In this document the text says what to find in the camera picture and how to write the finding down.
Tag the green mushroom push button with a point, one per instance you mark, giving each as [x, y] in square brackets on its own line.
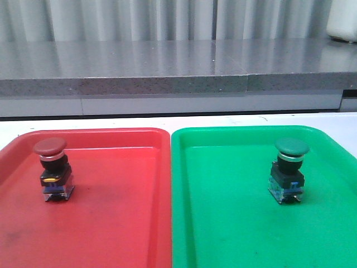
[286, 183]

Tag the red mushroom push button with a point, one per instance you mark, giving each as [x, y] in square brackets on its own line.
[57, 177]

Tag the green plastic tray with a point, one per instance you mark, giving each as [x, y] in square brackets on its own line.
[224, 215]

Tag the grey speckled stone counter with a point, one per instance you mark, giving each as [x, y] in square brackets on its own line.
[128, 78]

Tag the white container on counter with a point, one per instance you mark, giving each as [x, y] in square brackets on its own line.
[341, 23]

